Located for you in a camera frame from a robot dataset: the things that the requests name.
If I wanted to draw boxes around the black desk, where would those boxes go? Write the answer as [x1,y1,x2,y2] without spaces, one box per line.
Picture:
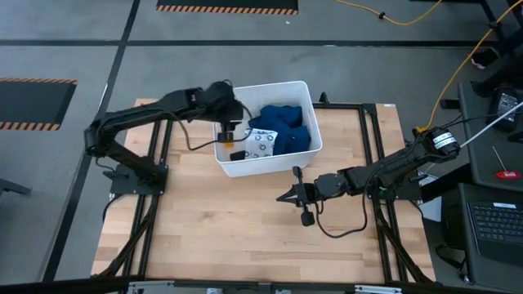
[456,80,523,194]

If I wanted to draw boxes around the red handled tool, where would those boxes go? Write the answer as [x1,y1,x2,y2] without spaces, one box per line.
[491,145,523,181]

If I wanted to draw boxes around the black front beam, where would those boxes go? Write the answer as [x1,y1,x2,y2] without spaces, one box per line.
[0,274,523,294]

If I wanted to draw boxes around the white patterned cloth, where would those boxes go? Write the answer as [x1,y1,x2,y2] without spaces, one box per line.
[244,127,279,160]

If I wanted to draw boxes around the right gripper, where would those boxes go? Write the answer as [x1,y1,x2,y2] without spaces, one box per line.
[275,165,324,228]

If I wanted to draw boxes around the silver bracket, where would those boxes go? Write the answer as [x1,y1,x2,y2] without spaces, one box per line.
[126,279,177,294]
[352,283,404,294]

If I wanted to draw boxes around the white paper sheet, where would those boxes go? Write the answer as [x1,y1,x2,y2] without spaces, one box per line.
[417,194,443,224]

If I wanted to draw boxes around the blue cloth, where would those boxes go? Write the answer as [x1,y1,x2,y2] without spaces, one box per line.
[248,104,312,157]

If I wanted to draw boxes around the black chair leg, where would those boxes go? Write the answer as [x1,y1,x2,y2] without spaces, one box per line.
[0,176,34,198]

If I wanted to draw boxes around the black laptop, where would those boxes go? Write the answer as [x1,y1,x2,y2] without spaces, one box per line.
[459,182,523,283]

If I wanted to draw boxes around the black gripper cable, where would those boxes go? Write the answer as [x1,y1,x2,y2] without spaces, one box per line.
[313,194,369,240]
[174,110,255,153]

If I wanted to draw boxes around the yellow cable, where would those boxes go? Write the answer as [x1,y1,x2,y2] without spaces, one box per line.
[333,0,445,27]
[423,0,523,132]

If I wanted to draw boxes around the person's shoe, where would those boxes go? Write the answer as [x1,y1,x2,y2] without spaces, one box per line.
[469,47,502,69]

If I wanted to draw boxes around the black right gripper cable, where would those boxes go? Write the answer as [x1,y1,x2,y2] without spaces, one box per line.
[313,194,369,240]

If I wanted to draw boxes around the black desk leg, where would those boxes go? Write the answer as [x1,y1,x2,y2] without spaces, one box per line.
[476,0,508,47]

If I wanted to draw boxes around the thick white cable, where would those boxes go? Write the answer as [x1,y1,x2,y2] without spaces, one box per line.
[459,100,523,149]

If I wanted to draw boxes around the black hazard-striped floor mat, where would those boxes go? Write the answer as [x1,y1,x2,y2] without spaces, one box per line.
[0,76,78,132]
[155,0,300,16]

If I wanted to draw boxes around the black power adapter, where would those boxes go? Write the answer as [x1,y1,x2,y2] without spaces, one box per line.
[489,86,523,132]

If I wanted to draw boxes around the white perforated plastic basket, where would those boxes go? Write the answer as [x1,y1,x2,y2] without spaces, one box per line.
[212,79,324,179]

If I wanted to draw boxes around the person's leg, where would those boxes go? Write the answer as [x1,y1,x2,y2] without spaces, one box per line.
[469,24,523,98]

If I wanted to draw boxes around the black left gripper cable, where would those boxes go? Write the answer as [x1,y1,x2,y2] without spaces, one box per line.
[174,110,255,153]

